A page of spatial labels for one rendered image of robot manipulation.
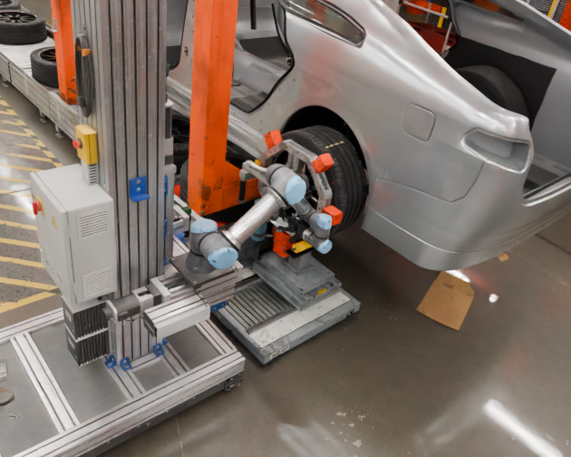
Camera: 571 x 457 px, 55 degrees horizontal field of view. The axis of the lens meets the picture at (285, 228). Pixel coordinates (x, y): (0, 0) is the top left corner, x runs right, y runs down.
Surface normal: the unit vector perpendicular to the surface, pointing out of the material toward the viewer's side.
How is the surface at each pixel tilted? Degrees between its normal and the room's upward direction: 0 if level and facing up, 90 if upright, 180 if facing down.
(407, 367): 0
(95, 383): 0
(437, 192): 90
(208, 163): 90
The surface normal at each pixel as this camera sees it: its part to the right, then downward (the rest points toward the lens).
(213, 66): 0.65, 0.49
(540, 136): -0.74, 0.29
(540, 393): 0.14, -0.82
